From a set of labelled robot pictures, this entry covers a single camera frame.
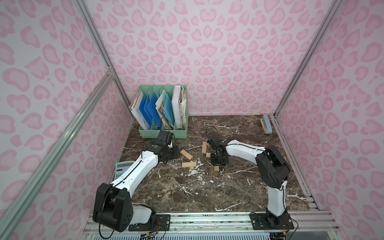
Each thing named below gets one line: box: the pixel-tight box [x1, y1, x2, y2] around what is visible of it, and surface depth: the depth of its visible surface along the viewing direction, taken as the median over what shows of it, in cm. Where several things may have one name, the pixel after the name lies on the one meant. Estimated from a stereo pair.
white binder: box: [171, 85, 183, 130], surface depth 100 cm
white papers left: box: [128, 90, 151, 130], surface depth 97 cm
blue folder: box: [139, 92, 161, 127], surface depth 100 cm
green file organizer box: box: [137, 85, 189, 139], surface depth 100 cm
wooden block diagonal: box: [180, 149, 193, 160], surface depth 100 cm
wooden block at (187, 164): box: [182, 162, 197, 168], surface depth 95 cm
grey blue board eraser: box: [260, 114, 273, 134], surface depth 111 cm
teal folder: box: [163, 93, 175, 126], surface depth 97 cm
